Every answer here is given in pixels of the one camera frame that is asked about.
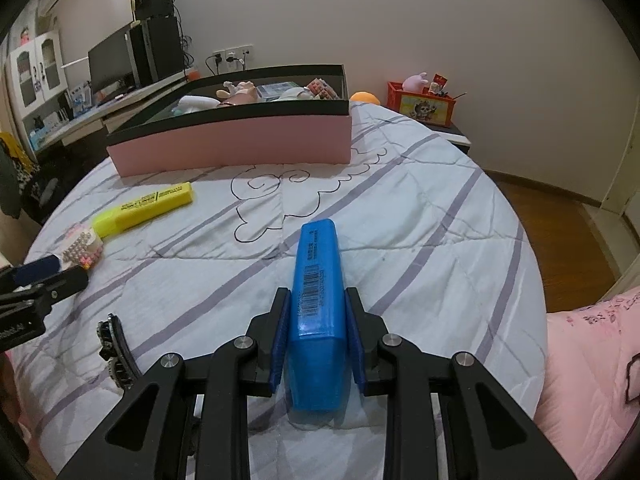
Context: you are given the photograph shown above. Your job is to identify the pink plush toy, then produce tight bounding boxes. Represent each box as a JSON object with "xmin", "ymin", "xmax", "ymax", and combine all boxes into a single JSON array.
[{"xmin": 402, "ymin": 72, "xmax": 430, "ymax": 95}]

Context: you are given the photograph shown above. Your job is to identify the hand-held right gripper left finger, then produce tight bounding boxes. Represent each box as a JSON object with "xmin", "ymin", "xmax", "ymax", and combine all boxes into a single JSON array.
[{"xmin": 57, "ymin": 287, "xmax": 292, "ymax": 480}]

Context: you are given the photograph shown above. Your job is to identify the pink pillow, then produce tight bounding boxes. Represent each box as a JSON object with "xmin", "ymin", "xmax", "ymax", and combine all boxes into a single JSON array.
[{"xmin": 535, "ymin": 285, "xmax": 640, "ymax": 480}]

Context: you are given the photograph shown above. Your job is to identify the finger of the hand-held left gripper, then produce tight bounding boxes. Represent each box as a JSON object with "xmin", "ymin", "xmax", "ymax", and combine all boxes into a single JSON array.
[
  {"xmin": 10, "ymin": 255, "xmax": 63, "ymax": 286},
  {"xmin": 30, "ymin": 265, "xmax": 90, "ymax": 307}
]

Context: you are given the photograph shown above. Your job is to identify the black computer tower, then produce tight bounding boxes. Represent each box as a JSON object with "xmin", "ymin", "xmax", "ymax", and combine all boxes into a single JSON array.
[{"xmin": 127, "ymin": 15, "xmax": 185, "ymax": 88}]

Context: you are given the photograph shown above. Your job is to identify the blue highlighter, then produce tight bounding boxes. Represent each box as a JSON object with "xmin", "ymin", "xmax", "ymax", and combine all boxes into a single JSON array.
[{"xmin": 285, "ymin": 219, "xmax": 346, "ymax": 428}]

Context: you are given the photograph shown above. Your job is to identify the black chair with clothes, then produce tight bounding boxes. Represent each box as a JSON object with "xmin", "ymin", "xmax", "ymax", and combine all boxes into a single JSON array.
[{"xmin": 0, "ymin": 132, "xmax": 66, "ymax": 226}]

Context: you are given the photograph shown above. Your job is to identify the yellow highlighter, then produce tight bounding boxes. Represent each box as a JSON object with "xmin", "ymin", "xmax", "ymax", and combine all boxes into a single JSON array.
[{"xmin": 90, "ymin": 181, "xmax": 194, "ymax": 241}]

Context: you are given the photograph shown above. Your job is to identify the white wall socket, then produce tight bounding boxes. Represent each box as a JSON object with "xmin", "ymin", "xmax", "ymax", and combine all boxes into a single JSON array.
[{"xmin": 212, "ymin": 46, "xmax": 253, "ymax": 63}]

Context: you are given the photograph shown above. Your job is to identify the black hair clip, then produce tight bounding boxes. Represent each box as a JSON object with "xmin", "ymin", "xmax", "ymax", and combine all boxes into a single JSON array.
[{"xmin": 96, "ymin": 312, "xmax": 146, "ymax": 393}]

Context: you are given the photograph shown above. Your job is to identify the colourful patterned pack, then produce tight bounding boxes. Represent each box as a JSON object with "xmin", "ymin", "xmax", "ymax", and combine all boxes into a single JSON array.
[{"xmin": 305, "ymin": 77, "xmax": 342, "ymax": 101}]

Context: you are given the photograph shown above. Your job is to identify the black monitor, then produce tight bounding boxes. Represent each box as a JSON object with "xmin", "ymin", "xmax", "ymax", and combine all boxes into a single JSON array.
[{"xmin": 87, "ymin": 25, "xmax": 136, "ymax": 96}]

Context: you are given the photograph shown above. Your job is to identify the pink beaded case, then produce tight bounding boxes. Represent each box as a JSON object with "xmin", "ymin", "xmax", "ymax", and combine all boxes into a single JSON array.
[{"xmin": 59, "ymin": 222, "xmax": 105, "ymax": 271}]

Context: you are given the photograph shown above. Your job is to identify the white hutch cabinet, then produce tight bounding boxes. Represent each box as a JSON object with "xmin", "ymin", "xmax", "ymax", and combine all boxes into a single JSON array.
[{"xmin": 7, "ymin": 30, "xmax": 68, "ymax": 121}]

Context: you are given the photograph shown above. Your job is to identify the white soft item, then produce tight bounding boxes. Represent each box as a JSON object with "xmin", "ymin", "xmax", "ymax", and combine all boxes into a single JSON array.
[{"xmin": 171, "ymin": 95, "xmax": 221, "ymax": 116}]

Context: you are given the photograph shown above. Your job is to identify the pink box with black rim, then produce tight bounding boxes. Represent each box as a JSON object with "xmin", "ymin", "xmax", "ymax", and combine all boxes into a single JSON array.
[{"xmin": 106, "ymin": 63, "xmax": 353, "ymax": 178}]

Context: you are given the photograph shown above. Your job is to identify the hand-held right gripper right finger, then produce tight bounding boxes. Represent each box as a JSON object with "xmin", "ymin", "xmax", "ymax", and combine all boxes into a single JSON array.
[{"xmin": 345, "ymin": 287, "xmax": 576, "ymax": 480}]

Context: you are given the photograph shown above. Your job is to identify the small doll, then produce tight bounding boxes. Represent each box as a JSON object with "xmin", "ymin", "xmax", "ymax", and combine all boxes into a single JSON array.
[{"xmin": 216, "ymin": 80, "xmax": 261, "ymax": 107}]

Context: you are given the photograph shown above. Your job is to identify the teal flat box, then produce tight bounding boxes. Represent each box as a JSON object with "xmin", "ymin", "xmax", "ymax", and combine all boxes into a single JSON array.
[{"xmin": 257, "ymin": 81, "xmax": 306, "ymax": 101}]

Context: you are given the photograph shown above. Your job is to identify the white desk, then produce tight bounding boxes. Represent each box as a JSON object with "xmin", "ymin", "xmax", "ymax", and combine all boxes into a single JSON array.
[{"xmin": 30, "ymin": 70, "xmax": 201, "ymax": 153}]

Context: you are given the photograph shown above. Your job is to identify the white door frame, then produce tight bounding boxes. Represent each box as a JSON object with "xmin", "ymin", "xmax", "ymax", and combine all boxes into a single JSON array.
[{"xmin": 600, "ymin": 125, "xmax": 640, "ymax": 221}]

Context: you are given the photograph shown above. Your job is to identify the red printed crate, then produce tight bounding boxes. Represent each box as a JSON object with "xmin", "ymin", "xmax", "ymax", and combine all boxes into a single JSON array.
[{"xmin": 386, "ymin": 81, "xmax": 457, "ymax": 127}]

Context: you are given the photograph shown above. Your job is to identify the low cabinet with dark top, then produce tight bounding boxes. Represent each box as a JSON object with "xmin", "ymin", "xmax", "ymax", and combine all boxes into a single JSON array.
[{"xmin": 440, "ymin": 120, "xmax": 473, "ymax": 156}]

